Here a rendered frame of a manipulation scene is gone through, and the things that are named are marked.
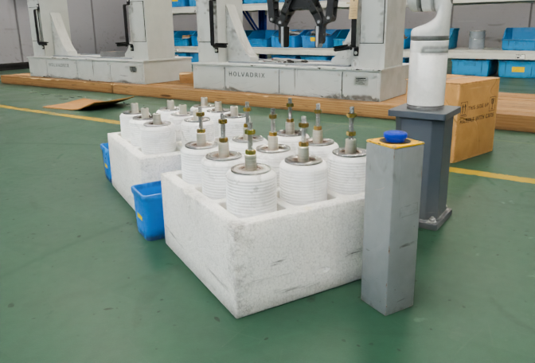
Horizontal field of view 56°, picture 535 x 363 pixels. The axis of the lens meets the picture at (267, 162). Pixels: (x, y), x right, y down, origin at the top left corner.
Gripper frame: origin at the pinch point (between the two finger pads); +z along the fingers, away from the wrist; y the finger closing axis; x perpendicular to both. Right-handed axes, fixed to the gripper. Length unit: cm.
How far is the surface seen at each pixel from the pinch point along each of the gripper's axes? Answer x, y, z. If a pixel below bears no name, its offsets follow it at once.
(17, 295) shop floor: -32, -47, 49
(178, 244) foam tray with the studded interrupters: -5, -28, 45
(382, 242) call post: -6.4, 18.8, 34.6
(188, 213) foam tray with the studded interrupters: -8.9, -21.6, 35.1
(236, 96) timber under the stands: 201, -139, 40
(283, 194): -3.8, -2.1, 29.5
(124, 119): 27, -72, 24
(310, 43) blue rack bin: 484, -208, 11
